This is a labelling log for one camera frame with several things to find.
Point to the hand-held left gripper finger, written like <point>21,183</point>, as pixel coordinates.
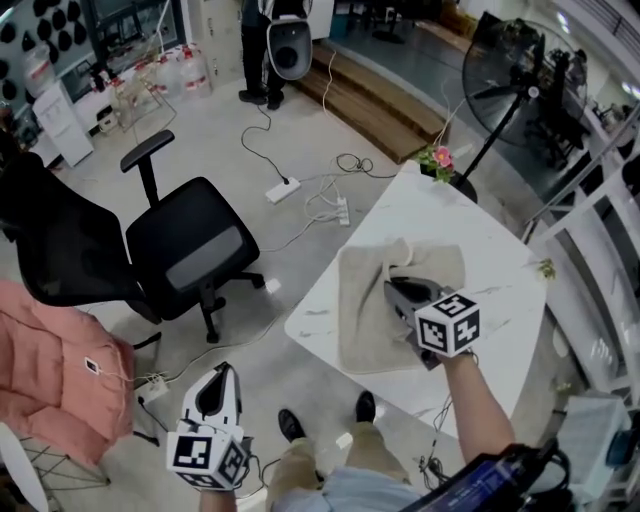
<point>202,397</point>
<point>231,390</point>

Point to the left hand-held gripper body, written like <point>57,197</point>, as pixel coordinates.
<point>200,455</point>

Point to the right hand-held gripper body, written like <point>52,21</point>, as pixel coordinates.
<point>445,325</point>

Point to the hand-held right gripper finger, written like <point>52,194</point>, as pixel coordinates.
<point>417,290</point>
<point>401,305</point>

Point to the beige towel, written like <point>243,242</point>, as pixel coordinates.
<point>360,310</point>

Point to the person's right forearm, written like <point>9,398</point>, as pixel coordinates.
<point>475,410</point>

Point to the person's left forearm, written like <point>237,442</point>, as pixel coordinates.
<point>215,502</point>

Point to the white power strip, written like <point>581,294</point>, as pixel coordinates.
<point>156,391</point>
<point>282,191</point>
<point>342,212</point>

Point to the person's left black shoe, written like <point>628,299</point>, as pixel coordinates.
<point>291,425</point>

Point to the person's black shoe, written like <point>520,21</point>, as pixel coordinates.
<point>365,406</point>
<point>291,425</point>

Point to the person's right black shoe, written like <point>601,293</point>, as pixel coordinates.
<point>365,406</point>

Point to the small white charger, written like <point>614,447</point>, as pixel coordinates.
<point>92,364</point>

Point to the small green plant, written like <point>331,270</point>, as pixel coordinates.
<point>546,268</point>

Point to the pink flower pot plant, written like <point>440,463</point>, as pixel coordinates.
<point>442,157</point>

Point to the person's khaki trousers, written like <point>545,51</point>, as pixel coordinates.
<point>375,450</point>

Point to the black mesh office chair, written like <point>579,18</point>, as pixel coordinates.
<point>190,240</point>

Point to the pink cushion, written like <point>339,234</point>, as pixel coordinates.
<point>50,360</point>

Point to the white shelving rack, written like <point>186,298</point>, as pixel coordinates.
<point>600,350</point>

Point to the person's light blue shirt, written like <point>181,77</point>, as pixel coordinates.
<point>360,492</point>

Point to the side table with pale cloth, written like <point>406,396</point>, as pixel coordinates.
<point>590,435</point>

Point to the wooden step platform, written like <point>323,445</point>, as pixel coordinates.
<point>370,100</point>

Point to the black standing fan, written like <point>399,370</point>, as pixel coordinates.
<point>532,91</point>

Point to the white drawer unit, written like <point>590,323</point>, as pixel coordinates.
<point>62,125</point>

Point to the cluster of clear water jugs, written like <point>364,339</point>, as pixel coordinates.
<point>192,75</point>

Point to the wall of black pouches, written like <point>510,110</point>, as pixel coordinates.
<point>64,40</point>

